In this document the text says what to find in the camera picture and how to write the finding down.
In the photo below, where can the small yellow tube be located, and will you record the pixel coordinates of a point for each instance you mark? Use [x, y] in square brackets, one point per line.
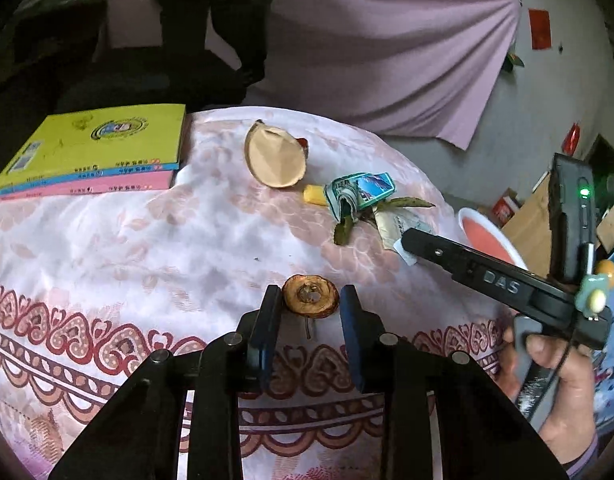
[316, 196]

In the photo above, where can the pink book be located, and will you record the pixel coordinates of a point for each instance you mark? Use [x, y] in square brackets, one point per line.
[102, 186]

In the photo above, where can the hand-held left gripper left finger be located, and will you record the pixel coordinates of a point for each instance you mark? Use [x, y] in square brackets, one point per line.
[267, 340]

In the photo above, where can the crumpled blue-green packet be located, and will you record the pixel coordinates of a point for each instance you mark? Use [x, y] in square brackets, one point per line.
[362, 192]

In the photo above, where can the brown shell half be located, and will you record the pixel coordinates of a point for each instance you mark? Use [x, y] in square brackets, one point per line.
[274, 160]

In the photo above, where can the small white wrapper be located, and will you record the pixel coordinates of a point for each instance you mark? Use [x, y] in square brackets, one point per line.
[404, 255]

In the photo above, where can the beige paper wrapper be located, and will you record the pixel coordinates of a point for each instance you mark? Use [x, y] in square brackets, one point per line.
[392, 227]

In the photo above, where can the red hanging ornament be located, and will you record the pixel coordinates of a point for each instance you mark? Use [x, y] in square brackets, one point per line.
[572, 138]

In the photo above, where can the pink hanging sheet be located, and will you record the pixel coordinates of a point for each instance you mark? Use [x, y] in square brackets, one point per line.
[387, 50]

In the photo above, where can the pink and white basin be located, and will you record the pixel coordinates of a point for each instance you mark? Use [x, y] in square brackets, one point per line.
[482, 232]

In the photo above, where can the red and white box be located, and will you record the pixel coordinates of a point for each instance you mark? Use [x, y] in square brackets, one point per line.
[504, 210]

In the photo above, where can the person's right hand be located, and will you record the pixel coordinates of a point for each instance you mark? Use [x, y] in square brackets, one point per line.
[574, 400]

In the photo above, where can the person's right forearm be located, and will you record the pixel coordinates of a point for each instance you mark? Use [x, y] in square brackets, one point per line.
[584, 457]

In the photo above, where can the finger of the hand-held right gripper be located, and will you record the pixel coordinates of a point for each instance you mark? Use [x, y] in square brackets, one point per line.
[432, 250]

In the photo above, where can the black office chair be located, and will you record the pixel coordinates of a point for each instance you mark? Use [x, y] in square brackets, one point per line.
[187, 20]

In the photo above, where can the plywood cabinet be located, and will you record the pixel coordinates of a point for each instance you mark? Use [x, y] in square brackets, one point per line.
[532, 220]

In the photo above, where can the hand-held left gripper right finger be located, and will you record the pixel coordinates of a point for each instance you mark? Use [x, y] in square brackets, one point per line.
[354, 345]

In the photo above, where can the green leafy twig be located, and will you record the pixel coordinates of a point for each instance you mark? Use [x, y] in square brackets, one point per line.
[407, 203]

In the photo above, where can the red paper wall sign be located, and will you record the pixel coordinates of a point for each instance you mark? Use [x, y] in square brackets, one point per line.
[540, 29]

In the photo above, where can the yellow book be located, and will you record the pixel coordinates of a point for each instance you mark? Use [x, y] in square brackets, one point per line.
[102, 140]

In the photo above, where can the browned apple slice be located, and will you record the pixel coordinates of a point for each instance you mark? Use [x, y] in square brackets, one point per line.
[309, 296]

